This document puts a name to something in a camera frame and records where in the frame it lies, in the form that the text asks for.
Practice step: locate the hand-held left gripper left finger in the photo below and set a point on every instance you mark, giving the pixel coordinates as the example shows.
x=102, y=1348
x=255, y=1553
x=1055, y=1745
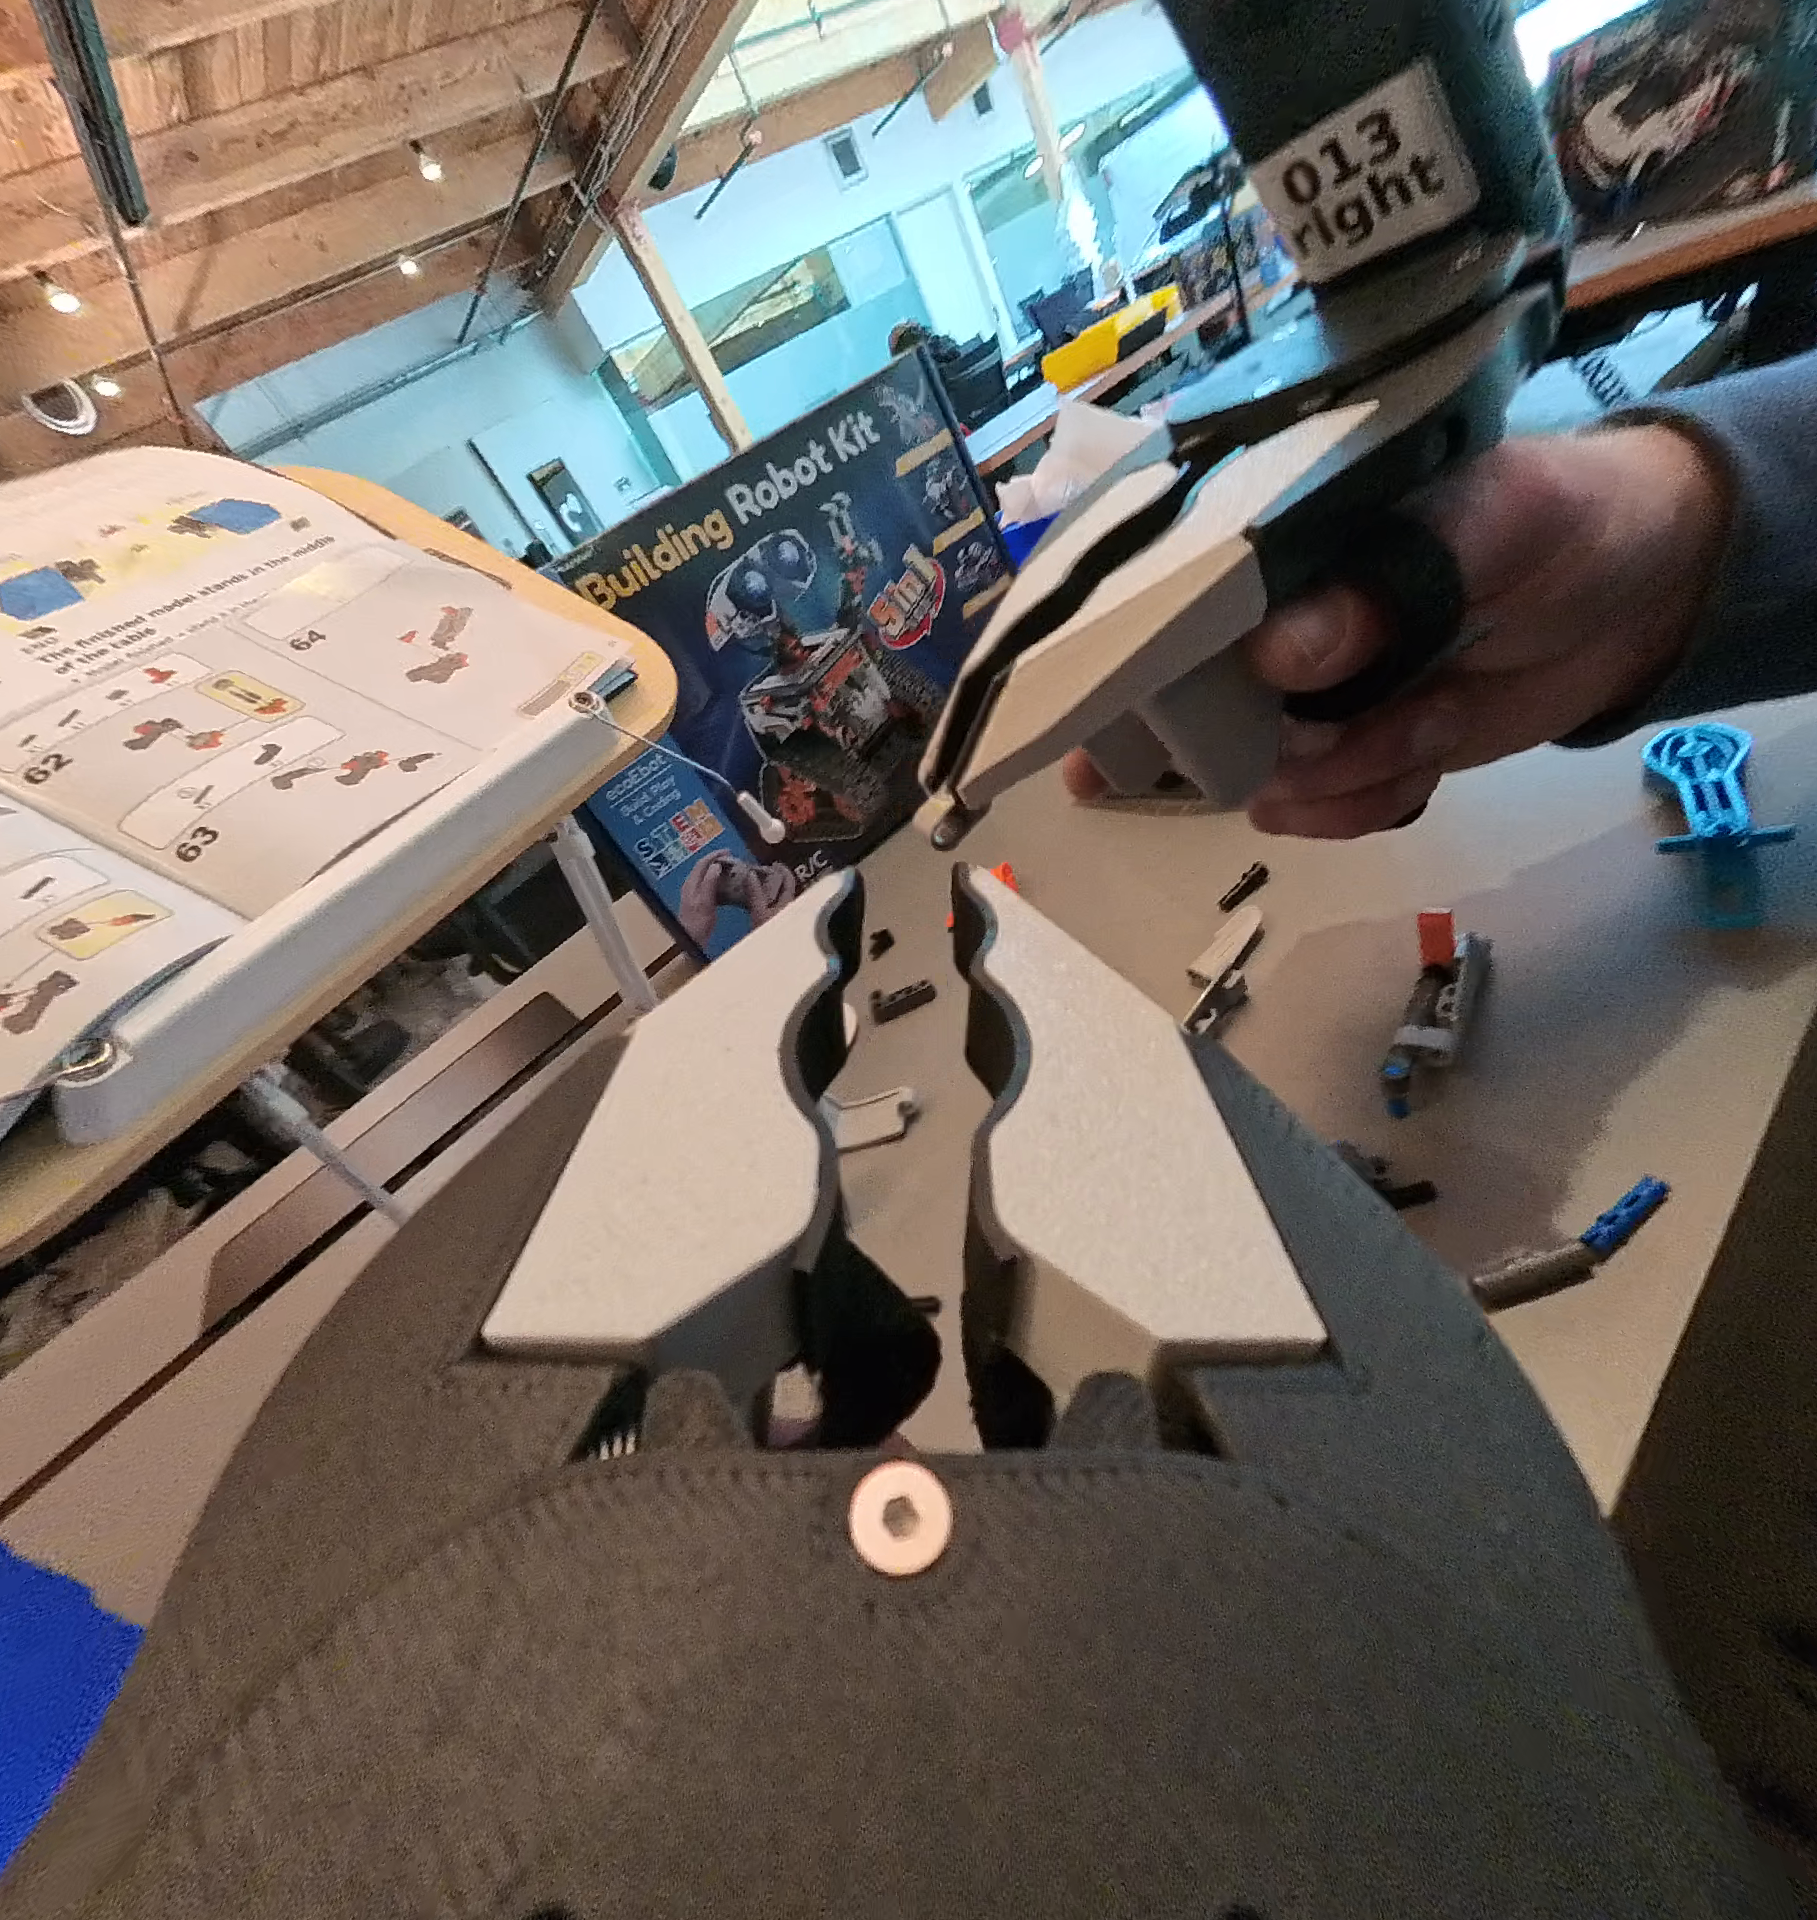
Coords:
x=672, y=1184

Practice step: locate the short black pin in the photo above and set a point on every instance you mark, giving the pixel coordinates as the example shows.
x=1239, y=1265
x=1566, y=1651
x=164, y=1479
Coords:
x=1242, y=887

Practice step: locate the black dimpled foam pad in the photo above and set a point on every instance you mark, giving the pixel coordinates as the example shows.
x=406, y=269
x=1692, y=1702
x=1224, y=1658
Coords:
x=1778, y=1501

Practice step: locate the blue toy kit box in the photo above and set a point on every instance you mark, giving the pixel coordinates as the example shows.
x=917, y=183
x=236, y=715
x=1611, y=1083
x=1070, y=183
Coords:
x=792, y=628

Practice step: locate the person's right forearm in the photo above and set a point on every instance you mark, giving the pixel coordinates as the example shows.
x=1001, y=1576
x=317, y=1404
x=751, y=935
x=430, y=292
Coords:
x=1793, y=570

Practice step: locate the dark grey short beam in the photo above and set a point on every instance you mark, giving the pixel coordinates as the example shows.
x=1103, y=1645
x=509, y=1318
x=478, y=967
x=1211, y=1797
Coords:
x=905, y=999

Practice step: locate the person's right hand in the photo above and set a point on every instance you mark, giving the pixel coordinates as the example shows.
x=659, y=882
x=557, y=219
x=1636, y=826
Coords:
x=1571, y=601

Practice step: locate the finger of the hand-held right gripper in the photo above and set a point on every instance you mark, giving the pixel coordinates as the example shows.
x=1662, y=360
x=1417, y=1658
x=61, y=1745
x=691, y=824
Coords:
x=1066, y=547
x=1149, y=662

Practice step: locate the white crumpled bag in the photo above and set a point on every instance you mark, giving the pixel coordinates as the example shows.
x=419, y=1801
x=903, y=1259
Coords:
x=1089, y=457

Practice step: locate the white book stand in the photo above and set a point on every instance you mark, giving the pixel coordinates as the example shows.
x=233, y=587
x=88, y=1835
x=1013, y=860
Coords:
x=327, y=967

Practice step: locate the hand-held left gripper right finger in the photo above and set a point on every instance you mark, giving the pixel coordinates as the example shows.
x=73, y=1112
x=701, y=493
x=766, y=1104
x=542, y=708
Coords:
x=1131, y=1202

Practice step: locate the cyan toy frame piece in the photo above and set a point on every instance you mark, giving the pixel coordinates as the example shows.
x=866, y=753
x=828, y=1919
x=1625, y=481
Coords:
x=1712, y=811

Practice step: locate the dark printed toy box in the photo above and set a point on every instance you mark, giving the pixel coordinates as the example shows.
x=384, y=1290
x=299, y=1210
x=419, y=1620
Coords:
x=1672, y=102

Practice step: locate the toy instruction booklet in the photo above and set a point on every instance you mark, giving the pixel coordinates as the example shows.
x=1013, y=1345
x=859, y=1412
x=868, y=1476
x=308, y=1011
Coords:
x=245, y=628

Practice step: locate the blue pin with grey sleeve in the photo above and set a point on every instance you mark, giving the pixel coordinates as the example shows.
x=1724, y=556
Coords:
x=1538, y=1269

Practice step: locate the blue plastic bin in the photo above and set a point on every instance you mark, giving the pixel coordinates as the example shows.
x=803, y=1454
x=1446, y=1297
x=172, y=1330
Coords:
x=23, y=1724

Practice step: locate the grey actuator with orange cap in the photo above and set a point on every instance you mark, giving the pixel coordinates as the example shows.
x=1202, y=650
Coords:
x=1448, y=985

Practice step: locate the yellow storage bin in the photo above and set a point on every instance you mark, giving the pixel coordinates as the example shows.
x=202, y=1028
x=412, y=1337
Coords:
x=1103, y=345

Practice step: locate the light grey thin toy piece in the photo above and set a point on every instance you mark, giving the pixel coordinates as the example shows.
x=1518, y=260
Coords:
x=1224, y=962

